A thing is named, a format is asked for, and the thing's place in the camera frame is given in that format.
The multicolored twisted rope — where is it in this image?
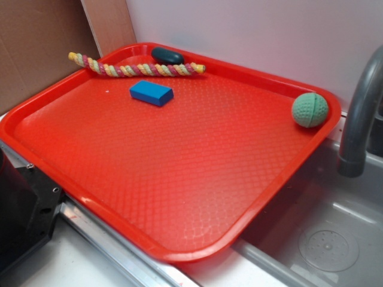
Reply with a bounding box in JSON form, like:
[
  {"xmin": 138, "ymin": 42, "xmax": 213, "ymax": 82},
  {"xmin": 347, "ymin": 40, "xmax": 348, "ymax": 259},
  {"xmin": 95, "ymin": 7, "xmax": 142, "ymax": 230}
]
[{"xmin": 68, "ymin": 51, "xmax": 206, "ymax": 78}]

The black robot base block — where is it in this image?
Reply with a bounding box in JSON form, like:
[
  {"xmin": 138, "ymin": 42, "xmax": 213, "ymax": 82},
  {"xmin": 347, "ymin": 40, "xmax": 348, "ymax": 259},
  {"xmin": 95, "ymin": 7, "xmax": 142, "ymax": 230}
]
[{"xmin": 1, "ymin": 151, "xmax": 63, "ymax": 275}]

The red plastic tray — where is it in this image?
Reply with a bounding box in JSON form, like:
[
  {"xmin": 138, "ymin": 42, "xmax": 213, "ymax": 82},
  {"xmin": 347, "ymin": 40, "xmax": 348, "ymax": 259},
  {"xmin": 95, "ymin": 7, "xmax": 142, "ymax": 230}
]
[{"xmin": 1, "ymin": 52, "xmax": 341, "ymax": 262}]

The blue rectangular block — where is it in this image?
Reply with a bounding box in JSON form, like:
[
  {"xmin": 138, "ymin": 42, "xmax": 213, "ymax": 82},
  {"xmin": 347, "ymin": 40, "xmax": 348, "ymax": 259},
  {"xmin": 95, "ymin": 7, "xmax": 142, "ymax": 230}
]
[{"xmin": 129, "ymin": 81, "xmax": 174, "ymax": 107}]

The dark green oval stone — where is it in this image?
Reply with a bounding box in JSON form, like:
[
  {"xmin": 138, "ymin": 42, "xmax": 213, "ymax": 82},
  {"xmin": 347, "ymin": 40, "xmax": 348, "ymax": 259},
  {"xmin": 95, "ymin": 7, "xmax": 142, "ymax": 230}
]
[{"xmin": 151, "ymin": 47, "xmax": 184, "ymax": 65}]

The green dimpled ball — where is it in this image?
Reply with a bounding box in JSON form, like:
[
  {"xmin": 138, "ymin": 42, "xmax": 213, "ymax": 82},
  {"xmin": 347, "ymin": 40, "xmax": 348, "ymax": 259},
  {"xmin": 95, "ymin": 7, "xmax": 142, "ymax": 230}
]
[{"xmin": 291, "ymin": 93, "xmax": 329, "ymax": 128}]

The grey toy sink basin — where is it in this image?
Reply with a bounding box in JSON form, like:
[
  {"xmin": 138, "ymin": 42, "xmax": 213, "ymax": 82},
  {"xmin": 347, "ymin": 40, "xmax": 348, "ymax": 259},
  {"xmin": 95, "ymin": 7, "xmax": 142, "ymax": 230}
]
[{"xmin": 180, "ymin": 122, "xmax": 382, "ymax": 286}]

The grey toy faucet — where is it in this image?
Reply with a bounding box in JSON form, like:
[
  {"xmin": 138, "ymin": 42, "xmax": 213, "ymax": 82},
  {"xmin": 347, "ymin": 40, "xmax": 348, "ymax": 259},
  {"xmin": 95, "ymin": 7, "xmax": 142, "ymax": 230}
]
[{"xmin": 337, "ymin": 47, "xmax": 382, "ymax": 178}]

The brown cardboard panel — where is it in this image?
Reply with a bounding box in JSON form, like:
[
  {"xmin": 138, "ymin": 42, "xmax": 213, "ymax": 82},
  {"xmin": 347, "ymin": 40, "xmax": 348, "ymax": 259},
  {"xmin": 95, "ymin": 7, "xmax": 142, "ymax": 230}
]
[{"xmin": 1, "ymin": 1, "xmax": 136, "ymax": 114}]

